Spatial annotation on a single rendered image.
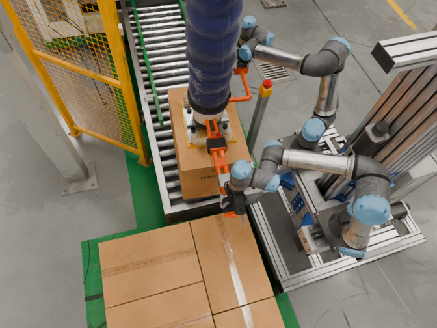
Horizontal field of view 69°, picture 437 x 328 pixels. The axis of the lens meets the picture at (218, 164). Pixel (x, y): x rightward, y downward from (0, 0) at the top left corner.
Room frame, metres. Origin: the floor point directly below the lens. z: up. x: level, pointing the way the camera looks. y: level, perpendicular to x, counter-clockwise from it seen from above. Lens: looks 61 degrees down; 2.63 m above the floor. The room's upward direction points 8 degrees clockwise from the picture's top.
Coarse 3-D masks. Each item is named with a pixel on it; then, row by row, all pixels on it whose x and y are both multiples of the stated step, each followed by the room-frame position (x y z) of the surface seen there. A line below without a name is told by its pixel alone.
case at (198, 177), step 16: (176, 96) 1.31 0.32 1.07; (176, 112) 1.19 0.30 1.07; (176, 128) 1.07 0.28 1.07; (240, 128) 1.14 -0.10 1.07; (176, 144) 0.98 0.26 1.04; (240, 144) 1.02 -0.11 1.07; (192, 160) 0.87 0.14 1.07; (208, 160) 0.89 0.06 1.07; (192, 176) 0.82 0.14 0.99; (208, 176) 0.85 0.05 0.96; (192, 192) 0.81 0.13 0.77; (208, 192) 0.85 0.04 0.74
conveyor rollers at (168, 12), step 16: (144, 16) 2.72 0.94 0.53; (176, 16) 2.77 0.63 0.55; (144, 32) 2.47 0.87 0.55; (160, 32) 2.52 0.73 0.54; (176, 32) 2.57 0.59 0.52; (176, 48) 2.32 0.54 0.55; (160, 64) 2.08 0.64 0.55; (176, 64) 2.12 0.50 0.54; (160, 80) 1.90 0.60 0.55; (176, 80) 1.94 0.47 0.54; (160, 96) 1.73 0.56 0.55; (160, 144) 1.27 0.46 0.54; (176, 160) 1.15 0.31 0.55; (176, 192) 0.90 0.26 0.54
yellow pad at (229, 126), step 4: (228, 112) 1.24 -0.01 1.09; (228, 116) 1.20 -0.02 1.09; (220, 124) 1.13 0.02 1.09; (224, 124) 1.12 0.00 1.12; (228, 124) 1.14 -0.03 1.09; (220, 128) 1.10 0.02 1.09; (224, 128) 1.10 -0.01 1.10; (228, 128) 1.11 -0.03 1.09; (232, 128) 1.12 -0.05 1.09; (220, 132) 1.07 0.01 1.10; (232, 132) 1.09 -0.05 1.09; (232, 140) 1.04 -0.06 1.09; (236, 140) 1.04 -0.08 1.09
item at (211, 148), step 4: (212, 136) 0.95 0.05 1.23; (216, 136) 0.95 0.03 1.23; (220, 136) 0.96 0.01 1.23; (208, 140) 0.93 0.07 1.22; (212, 140) 0.93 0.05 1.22; (216, 140) 0.93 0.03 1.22; (220, 140) 0.94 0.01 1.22; (224, 140) 0.94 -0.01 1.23; (208, 144) 0.89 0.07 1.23; (212, 144) 0.90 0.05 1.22; (216, 144) 0.91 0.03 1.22; (220, 144) 0.91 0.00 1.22; (224, 144) 0.91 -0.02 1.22; (208, 148) 0.87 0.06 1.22; (212, 148) 0.87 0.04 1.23; (216, 148) 0.87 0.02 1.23; (220, 148) 0.88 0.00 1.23; (224, 148) 0.89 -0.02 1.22; (208, 152) 0.87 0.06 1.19; (224, 152) 0.89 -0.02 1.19
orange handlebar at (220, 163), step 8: (240, 72) 1.46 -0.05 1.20; (248, 88) 1.34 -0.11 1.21; (248, 96) 1.27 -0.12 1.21; (208, 120) 1.06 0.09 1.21; (216, 120) 1.07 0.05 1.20; (208, 128) 1.01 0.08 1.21; (216, 128) 1.01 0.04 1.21; (216, 152) 0.87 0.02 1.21; (216, 160) 0.81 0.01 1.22; (224, 160) 0.82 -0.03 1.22; (216, 168) 0.77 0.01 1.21; (224, 168) 0.78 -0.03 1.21; (224, 192) 0.65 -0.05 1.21; (232, 216) 0.53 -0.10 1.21
